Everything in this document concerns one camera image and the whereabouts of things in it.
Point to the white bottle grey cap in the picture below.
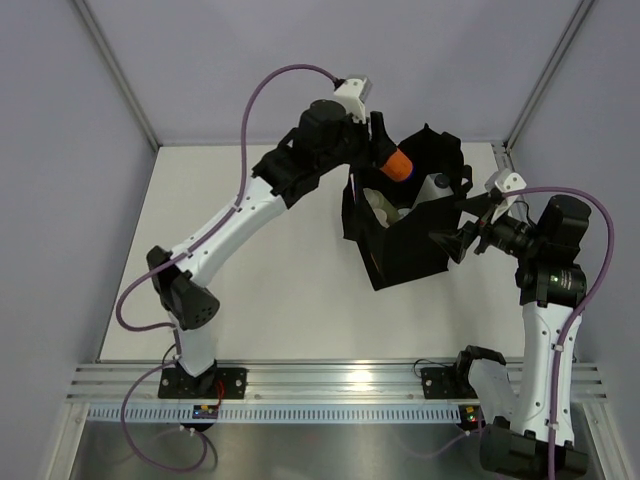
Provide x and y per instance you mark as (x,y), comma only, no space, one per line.
(434,187)

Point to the beige pump bottle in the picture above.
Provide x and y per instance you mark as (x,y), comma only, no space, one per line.
(382,217)

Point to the left aluminium corner post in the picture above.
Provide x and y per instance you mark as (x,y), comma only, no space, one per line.
(108,57)

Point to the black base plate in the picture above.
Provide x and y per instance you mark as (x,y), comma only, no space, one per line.
(226,382)
(444,383)

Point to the aluminium corner post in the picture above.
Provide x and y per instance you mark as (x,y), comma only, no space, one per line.
(108,57)
(558,54)

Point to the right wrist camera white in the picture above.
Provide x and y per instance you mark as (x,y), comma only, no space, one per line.
(504,187)

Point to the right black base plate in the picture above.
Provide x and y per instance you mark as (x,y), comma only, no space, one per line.
(444,383)

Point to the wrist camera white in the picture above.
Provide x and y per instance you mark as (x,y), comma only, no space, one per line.
(504,187)
(351,93)

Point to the aluminium mounting rail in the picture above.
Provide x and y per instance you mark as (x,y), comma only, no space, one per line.
(360,382)

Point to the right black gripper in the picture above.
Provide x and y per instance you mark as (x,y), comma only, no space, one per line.
(455,242)

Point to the white slotted cable duct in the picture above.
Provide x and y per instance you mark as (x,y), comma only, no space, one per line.
(279,414)

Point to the orange spray bottle blue top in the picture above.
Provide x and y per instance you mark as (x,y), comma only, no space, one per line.
(397,166)

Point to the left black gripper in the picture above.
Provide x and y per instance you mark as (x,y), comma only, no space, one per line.
(378,148)

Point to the green frosted bottle beige cap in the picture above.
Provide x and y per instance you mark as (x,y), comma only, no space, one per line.
(377,200)

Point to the black canvas bag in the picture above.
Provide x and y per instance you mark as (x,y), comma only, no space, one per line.
(404,252)

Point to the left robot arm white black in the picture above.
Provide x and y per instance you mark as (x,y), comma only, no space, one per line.
(181,275)

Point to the right aluminium corner post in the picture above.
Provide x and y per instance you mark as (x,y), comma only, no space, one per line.
(558,54)

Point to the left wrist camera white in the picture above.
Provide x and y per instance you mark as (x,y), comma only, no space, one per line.
(351,93)

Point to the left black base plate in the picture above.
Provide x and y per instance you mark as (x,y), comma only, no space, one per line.
(226,382)

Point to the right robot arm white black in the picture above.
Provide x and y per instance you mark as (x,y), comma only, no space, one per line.
(527,432)

